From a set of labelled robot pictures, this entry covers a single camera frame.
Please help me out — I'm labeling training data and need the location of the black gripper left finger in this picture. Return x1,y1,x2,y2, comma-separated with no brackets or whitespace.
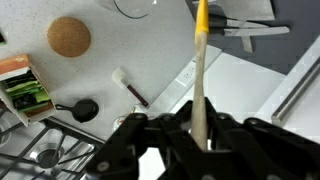
86,98,201,180

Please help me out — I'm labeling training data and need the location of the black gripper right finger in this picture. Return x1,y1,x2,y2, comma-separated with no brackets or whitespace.
205,97,320,180

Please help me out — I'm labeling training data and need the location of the orange spatula wooden handle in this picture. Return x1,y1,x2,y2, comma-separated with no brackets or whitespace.
190,0,210,152

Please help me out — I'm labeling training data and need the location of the wide white cabinet door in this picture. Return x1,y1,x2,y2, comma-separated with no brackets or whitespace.
254,34,320,141

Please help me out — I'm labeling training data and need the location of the small black cast-iron skillet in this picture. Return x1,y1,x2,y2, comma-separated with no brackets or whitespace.
54,98,100,124

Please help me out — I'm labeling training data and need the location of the stainless gas stove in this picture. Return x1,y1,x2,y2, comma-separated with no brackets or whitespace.
0,106,106,180

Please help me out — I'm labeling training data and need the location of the round cork trivet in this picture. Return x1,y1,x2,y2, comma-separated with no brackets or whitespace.
46,16,92,58

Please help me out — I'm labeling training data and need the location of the clear glass pitcher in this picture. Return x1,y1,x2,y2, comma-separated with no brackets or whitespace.
113,0,158,20

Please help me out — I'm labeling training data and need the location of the orange tea box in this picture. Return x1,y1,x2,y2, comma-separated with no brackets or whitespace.
0,53,56,128

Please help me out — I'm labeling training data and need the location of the white brush dark red handle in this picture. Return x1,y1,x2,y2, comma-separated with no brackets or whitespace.
111,67,150,108

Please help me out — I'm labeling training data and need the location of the white wall outlet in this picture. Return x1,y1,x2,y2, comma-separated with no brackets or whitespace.
174,59,198,88

